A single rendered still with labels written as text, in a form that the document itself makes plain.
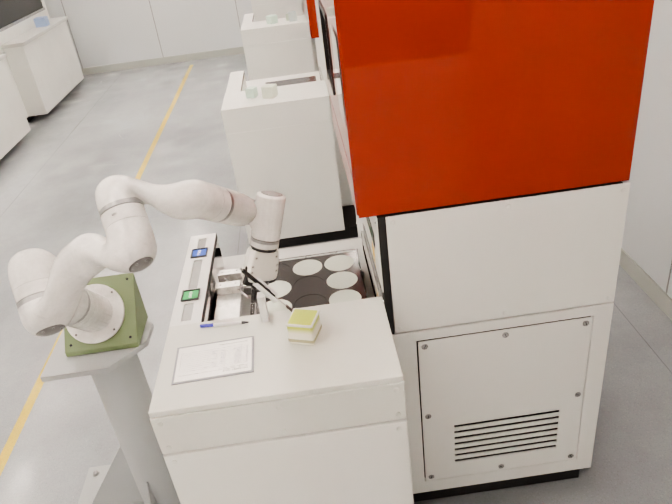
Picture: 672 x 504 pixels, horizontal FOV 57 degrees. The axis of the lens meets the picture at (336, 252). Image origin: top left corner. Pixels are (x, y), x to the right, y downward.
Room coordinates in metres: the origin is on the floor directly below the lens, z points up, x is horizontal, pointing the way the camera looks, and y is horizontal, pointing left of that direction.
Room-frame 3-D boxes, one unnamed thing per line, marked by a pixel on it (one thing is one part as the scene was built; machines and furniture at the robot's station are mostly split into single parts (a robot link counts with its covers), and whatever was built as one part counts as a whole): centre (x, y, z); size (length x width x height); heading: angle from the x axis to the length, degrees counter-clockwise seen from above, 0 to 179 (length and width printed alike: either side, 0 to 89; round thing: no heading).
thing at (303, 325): (1.33, 0.11, 1.00); 0.07 x 0.07 x 0.07; 71
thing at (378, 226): (1.88, -0.12, 1.02); 0.82 x 0.03 x 0.40; 1
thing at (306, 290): (1.68, 0.10, 0.90); 0.34 x 0.34 x 0.01; 1
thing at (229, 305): (1.66, 0.37, 0.87); 0.36 x 0.08 x 0.03; 1
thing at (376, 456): (1.60, 0.20, 0.41); 0.97 x 0.64 x 0.82; 1
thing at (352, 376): (1.29, 0.19, 0.89); 0.62 x 0.35 x 0.14; 91
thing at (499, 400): (1.89, -0.46, 0.41); 0.82 x 0.71 x 0.82; 1
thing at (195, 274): (1.74, 0.47, 0.89); 0.55 x 0.09 x 0.14; 1
